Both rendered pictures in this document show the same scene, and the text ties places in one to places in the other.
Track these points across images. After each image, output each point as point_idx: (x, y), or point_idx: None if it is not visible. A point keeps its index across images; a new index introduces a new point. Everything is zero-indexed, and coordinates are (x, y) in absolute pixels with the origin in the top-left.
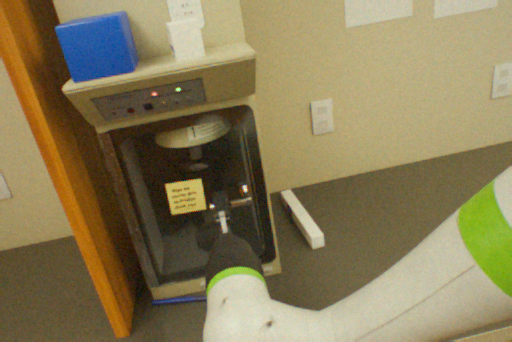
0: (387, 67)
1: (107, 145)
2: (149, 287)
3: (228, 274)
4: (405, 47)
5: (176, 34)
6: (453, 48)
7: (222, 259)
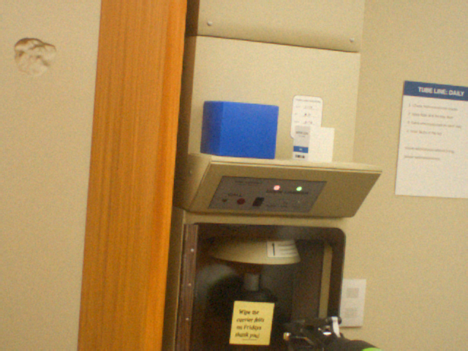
0: (435, 254)
1: (191, 238)
2: None
3: (373, 349)
4: (457, 235)
5: (314, 136)
6: None
7: (357, 344)
